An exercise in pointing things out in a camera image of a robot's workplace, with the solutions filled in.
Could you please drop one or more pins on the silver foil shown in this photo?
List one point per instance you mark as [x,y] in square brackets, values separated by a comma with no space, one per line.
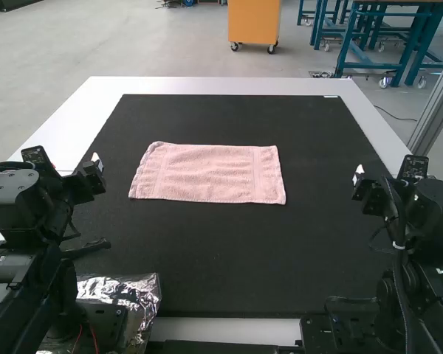
[133,291]

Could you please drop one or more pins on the black mat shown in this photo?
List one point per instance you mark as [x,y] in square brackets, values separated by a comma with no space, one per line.
[225,254]

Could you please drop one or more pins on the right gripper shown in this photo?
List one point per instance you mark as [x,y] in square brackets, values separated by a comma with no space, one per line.
[373,197]

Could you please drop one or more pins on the blue steel frame cart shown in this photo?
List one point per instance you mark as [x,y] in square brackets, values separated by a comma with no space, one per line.
[323,16]
[387,40]

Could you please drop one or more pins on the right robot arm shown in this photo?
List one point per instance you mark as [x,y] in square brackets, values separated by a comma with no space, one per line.
[428,228]

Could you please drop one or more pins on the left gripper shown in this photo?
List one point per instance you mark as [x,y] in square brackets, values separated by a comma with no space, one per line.
[86,182]

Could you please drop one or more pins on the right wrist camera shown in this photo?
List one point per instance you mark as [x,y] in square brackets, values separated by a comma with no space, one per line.
[413,166]

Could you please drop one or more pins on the pale towel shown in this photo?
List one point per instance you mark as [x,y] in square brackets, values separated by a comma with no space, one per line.
[206,173]

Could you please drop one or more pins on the dark base panel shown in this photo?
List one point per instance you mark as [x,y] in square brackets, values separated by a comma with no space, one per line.
[328,337]

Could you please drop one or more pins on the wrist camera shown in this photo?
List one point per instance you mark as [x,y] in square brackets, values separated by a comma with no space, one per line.
[35,156]
[413,166]

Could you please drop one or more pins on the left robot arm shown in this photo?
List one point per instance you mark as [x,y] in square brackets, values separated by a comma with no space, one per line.
[18,206]

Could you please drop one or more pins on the orange wheeled cabinet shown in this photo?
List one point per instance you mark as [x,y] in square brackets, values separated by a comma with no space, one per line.
[254,20]

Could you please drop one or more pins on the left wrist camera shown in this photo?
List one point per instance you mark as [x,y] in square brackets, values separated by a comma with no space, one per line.
[35,156]

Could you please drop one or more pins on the aluminium profile post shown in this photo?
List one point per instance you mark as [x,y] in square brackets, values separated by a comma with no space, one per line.
[433,107]

